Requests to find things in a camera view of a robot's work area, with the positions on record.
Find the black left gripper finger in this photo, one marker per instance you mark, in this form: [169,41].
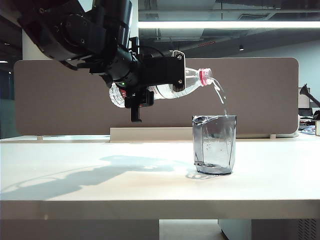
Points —
[136,100]
[134,46]

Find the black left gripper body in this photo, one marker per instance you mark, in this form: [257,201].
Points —
[155,72]

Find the clear water bottle red label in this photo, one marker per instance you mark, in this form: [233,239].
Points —
[191,78]

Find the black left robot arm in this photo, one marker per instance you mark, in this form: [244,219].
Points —
[75,30]

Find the transparent grey faceted mug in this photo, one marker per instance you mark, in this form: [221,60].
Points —
[215,145]

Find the long white ceiling light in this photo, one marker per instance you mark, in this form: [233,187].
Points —
[225,24]

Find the black pendant ceiling lamp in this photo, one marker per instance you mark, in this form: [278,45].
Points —
[241,48]

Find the white computer monitor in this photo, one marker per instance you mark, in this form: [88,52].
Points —
[303,101]

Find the small beige box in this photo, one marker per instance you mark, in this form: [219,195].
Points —
[318,128]

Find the grey under-desk cabinet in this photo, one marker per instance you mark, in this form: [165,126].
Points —
[275,230]

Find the white divider bracket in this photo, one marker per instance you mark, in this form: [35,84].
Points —
[273,136]
[40,138]

